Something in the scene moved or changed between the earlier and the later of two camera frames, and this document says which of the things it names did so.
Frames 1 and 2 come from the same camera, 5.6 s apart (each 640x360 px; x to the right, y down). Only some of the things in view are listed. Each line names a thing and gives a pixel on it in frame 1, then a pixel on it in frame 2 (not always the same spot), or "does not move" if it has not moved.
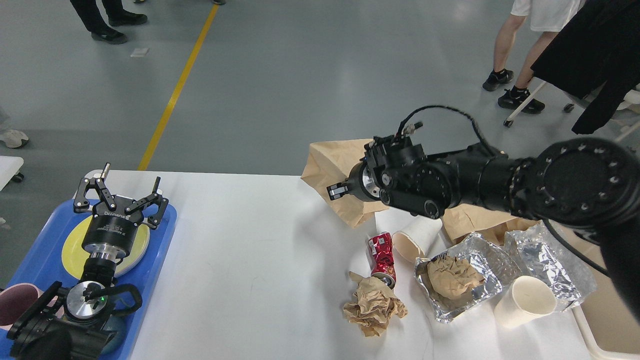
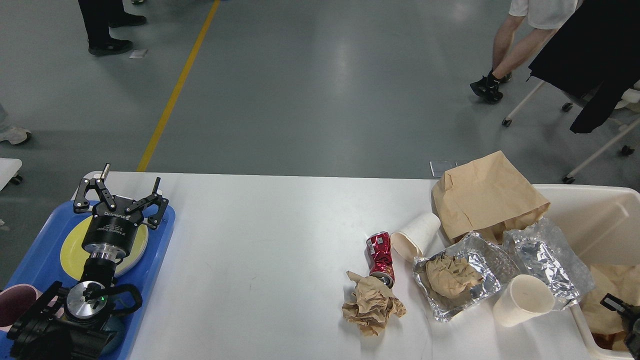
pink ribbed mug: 16,300 does not move
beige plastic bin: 610,327 -> 601,223
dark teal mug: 116,323 does not move
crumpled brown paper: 373,305 does not move
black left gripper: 112,231 does not move
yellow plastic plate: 75,256 does not move
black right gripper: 361,183 -> 630,317
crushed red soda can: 380,256 does not move
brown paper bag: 331,162 -> 605,325
